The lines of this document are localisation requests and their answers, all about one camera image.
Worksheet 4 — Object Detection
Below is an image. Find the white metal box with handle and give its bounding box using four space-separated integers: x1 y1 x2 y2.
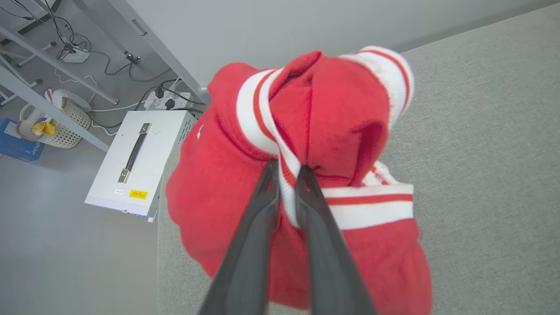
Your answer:
84 110 198 223

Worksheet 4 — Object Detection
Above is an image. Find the black power strip cable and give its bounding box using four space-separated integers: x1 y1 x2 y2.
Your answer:
135 80 206 118

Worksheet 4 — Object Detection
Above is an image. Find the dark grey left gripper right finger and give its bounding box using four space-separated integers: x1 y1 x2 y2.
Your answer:
295 165 377 315

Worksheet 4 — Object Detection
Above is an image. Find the small white power adapter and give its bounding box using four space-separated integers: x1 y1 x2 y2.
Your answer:
61 44 91 63

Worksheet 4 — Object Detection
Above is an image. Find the thin black floor cable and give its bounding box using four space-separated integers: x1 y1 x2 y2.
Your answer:
87 50 172 83

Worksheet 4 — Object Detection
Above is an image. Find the white stand foot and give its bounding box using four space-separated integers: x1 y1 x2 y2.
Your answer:
17 42 57 67
0 79 43 106

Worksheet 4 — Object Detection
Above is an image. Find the yellow cloth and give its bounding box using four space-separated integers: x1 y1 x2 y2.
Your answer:
31 119 57 136

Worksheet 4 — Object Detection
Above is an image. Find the white plastic laundry basket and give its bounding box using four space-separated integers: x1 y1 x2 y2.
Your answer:
17 90 93 149

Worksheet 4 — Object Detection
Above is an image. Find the white red blue cloth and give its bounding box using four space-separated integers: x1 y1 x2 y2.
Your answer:
44 89 90 110

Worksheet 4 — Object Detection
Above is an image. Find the grey metal desk frame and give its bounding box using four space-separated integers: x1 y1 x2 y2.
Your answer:
0 0 210 153

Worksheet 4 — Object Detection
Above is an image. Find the thin white floor cable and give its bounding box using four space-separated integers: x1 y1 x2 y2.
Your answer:
55 68 147 136

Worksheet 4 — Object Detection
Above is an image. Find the blue cardboard box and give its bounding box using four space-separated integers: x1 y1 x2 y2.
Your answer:
0 117 45 162

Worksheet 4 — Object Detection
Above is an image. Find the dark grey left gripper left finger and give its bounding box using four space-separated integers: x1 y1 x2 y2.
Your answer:
199 159 280 315

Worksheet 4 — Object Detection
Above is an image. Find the white power strip with plugs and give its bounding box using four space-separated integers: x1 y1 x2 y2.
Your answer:
144 87 192 111

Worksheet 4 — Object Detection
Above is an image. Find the red white basketball jersey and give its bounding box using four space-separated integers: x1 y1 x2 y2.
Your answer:
165 45 434 315

